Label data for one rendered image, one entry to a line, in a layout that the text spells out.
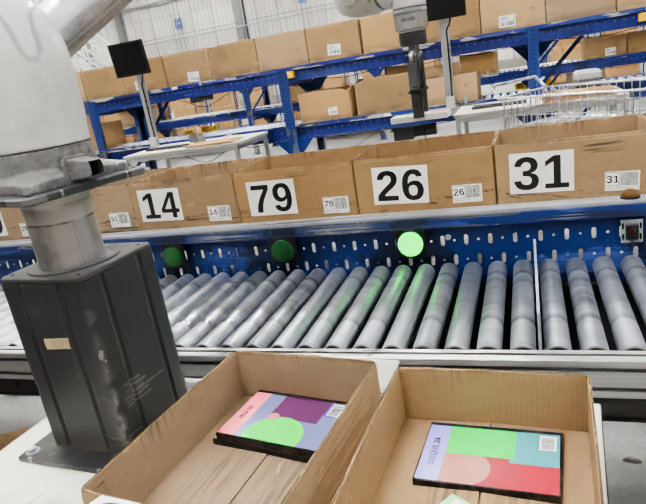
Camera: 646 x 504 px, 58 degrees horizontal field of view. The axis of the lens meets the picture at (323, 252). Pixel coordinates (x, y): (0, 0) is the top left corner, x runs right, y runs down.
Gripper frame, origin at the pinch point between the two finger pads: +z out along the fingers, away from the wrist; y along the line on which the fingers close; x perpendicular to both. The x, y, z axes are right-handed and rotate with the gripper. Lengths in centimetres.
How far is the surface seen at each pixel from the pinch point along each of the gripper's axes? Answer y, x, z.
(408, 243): 16.0, -4.9, 35.4
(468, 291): 36, 13, 42
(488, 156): 8.0, 17.9, 14.9
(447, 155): 8.1, 7.2, 13.4
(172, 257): 16, -82, 35
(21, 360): 68, -99, 44
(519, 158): 8.2, 25.7, 16.2
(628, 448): -8, 53, 117
